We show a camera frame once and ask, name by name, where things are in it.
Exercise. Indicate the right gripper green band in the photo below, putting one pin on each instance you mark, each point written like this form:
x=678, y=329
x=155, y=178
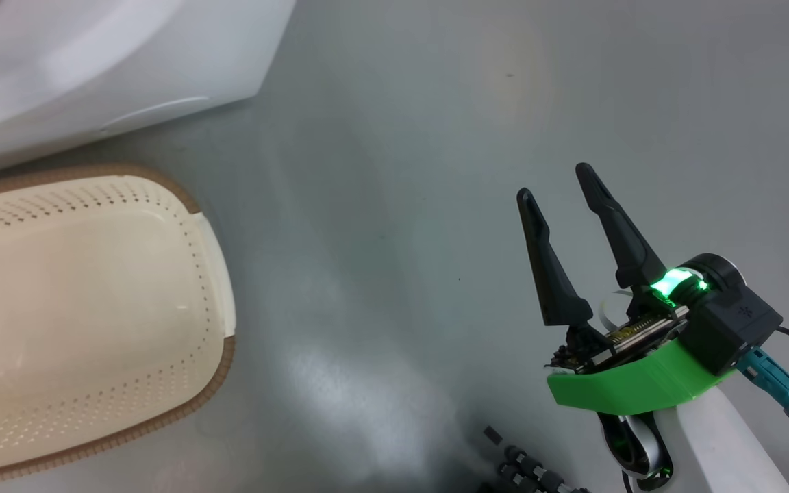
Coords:
x=627, y=387

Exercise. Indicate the black roller robot base wheel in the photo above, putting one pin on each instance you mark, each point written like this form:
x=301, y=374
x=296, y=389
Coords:
x=524, y=469

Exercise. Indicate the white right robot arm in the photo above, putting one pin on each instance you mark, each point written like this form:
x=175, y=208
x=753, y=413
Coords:
x=723, y=452

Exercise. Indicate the cream perforated laundry basket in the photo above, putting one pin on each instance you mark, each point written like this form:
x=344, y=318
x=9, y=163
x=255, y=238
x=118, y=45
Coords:
x=93, y=308

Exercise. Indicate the white front-load washing machine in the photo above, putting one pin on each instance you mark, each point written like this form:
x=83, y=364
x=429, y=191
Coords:
x=59, y=68

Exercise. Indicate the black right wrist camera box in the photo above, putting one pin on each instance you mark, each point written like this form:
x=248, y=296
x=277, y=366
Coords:
x=737, y=322

